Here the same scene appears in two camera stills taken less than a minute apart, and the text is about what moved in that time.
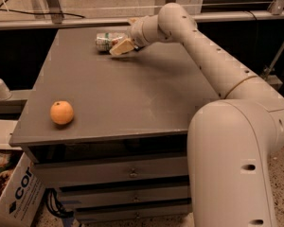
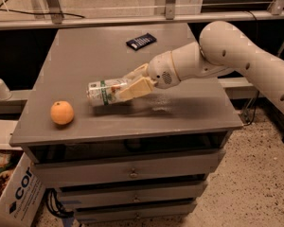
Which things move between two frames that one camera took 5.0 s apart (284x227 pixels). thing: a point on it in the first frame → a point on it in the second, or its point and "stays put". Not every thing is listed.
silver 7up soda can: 104,42 → 103,92
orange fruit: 62,112 stays put
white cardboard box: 20,202 stays put
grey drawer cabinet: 110,132 stays put
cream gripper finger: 124,46 → 141,88
